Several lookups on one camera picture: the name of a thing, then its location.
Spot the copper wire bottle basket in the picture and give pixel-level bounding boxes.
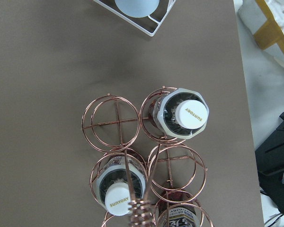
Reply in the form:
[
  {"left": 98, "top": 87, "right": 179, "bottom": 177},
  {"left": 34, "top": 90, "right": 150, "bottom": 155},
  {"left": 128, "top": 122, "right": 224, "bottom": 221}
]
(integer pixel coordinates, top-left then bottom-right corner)
[{"left": 81, "top": 87, "right": 213, "bottom": 227}]

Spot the tea bottle moved to tray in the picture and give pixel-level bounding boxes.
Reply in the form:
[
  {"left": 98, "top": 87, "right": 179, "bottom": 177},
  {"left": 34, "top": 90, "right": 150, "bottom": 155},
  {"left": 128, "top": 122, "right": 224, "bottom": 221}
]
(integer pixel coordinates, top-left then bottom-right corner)
[{"left": 157, "top": 191, "right": 200, "bottom": 227}]

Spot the tea bottle far corner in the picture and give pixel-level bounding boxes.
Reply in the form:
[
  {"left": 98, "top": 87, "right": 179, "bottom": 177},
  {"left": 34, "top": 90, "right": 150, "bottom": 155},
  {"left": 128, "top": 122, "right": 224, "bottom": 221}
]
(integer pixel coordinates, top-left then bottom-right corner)
[{"left": 149, "top": 88, "right": 210, "bottom": 140}]

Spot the black equipment off table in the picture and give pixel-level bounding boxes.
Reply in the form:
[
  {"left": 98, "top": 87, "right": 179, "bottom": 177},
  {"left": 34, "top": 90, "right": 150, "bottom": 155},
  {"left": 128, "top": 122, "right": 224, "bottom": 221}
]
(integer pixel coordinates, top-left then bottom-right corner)
[{"left": 255, "top": 112, "right": 284, "bottom": 214}]

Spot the tea bottle by handle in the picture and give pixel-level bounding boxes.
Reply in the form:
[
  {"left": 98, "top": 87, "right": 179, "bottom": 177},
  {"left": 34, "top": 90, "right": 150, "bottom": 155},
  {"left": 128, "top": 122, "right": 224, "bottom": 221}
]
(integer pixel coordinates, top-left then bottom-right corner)
[{"left": 96, "top": 155, "right": 146, "bottom": 216}]

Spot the white wire rack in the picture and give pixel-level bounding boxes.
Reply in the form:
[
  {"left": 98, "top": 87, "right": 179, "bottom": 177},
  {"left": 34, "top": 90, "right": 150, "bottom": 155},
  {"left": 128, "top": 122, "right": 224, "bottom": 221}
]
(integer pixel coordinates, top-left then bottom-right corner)
[{"left": 95, "top": 0, "right": 176, "bottom": 37}]

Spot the white foam and yellow frame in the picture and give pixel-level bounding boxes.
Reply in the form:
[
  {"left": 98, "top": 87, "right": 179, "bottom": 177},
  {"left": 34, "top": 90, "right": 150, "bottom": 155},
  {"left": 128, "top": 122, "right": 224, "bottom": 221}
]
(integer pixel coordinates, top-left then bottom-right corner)
[{"left": 238, "top": 0, "right": 284, "bottom": 67}]

